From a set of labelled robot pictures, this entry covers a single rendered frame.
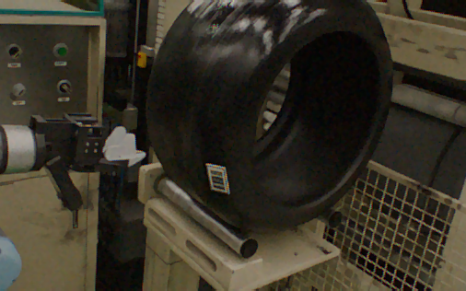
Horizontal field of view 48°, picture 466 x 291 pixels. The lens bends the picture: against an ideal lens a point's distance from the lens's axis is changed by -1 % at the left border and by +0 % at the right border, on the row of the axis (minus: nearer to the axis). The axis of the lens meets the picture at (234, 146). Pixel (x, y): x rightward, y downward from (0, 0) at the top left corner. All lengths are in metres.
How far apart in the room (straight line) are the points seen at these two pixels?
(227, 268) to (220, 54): 0.45
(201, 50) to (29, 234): 0.82
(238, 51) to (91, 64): 0.66
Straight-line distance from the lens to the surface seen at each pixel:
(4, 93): 1.44
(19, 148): 0.83
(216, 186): 0.98
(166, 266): 1.54
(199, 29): 1.01
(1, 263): 0.73
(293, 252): 1.32
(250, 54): 0.92
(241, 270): 1.13
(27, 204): 1.52
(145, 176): 1.31
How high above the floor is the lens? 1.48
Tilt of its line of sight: 21 degrees down
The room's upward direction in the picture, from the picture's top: 8 degrees clockwise
